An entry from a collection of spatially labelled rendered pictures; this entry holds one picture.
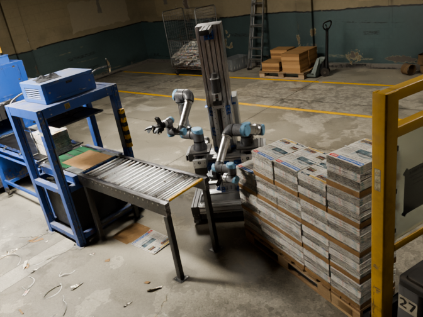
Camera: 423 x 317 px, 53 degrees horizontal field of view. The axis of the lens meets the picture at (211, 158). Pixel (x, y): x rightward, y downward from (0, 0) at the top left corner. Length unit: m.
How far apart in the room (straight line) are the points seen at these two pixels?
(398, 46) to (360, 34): 0.85
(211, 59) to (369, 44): 6.29
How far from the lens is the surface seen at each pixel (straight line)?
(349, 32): 10.30
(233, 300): 3.71
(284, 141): 3.73
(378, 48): 10.11
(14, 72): 6.73
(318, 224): 3.26
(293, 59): 9.82
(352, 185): 2.83
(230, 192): 4.77
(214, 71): 4.35
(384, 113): 2.21
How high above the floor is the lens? 2.50
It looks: 24 degrees down
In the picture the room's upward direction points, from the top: 9 degrees counter-clockwise
